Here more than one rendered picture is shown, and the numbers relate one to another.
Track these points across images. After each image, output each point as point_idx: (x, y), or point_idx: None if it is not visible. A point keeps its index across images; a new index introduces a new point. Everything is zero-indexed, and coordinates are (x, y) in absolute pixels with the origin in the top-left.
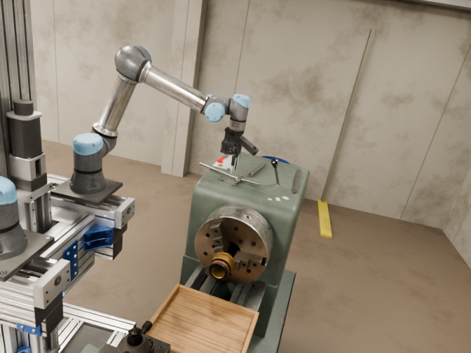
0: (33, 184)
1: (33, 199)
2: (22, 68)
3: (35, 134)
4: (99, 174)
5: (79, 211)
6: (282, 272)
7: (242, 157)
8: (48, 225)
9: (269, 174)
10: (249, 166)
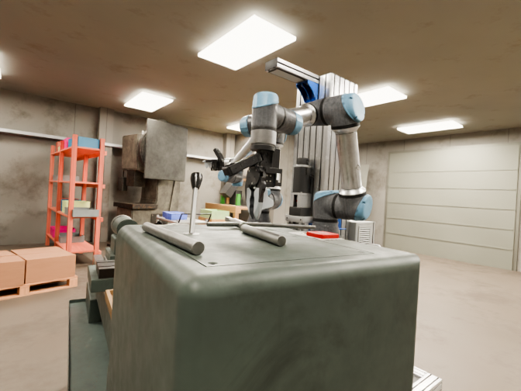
0: (290, 209)
1: (288, 219)
2: (318, 141)
3: (295, 176)
4: (315, 223)
5: None
6: (112, 382)
7: (349, 248)
8: None
9: (236, 240)
10: (289, 240)
